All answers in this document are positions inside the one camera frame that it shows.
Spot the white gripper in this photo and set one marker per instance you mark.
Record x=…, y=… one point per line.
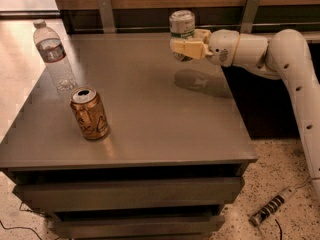
x=221, y=47

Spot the white green 7up can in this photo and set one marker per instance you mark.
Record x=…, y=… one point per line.
x=182, y=26

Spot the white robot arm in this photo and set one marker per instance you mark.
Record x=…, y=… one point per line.
x=285, y=56

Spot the gold soda can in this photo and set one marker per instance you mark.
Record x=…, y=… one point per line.
x=89, y=113

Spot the grey drawer cabinet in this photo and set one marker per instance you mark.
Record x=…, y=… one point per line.
x=168, y=120

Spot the clear plastic water bottle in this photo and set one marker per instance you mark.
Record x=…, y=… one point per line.
x=53, y=54

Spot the white power strip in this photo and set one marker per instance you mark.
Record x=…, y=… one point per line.
x=272, y=206

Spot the lower grey drawer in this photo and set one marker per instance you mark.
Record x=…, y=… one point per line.
x=199, y=224

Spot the grey drawer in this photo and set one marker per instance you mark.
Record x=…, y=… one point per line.
x=199, y=224
x=129, y=194

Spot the upper grey drawer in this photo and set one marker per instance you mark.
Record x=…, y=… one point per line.
x=129, y=194

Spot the horizontal metal rail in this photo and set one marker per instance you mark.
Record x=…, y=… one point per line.
x=256, y=28

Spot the right metal wall bracket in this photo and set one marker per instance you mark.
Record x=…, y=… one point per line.
x=249, y=13

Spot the metal wall bracket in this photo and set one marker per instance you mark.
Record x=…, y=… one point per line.
x=106, y=15
x=249, y=13

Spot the left metal wall bracket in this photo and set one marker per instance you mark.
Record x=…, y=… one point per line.
x=106, y=15

